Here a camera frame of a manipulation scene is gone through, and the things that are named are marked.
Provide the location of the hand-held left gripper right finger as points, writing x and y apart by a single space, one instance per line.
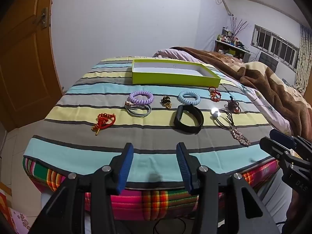
184 169

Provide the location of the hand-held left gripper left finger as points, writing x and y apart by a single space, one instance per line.
124 168

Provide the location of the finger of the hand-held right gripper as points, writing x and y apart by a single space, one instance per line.
273 147
281 136

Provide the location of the black smart band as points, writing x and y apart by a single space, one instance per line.
179 124

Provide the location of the lime green shallow box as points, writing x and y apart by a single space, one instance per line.
170 79

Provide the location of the plaid mattress cover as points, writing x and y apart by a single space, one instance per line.
156 199

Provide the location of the brown fleece blanket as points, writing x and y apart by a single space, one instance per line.
268 82

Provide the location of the black chair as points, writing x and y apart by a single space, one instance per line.
268 61

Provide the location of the patterned curtain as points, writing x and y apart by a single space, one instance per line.
304 58

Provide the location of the striped bed sheet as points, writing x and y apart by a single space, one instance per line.
78 97

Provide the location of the barred window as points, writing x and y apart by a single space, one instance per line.
275 45

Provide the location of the white shelf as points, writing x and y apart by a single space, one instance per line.
231 50

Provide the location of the row of bottles and jars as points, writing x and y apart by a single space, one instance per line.
226 37

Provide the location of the dried flower branches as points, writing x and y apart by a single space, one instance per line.
237 28

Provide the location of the orange wooden door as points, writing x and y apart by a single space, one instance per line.
24 65

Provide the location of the metal door latch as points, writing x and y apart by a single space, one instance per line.
44 17

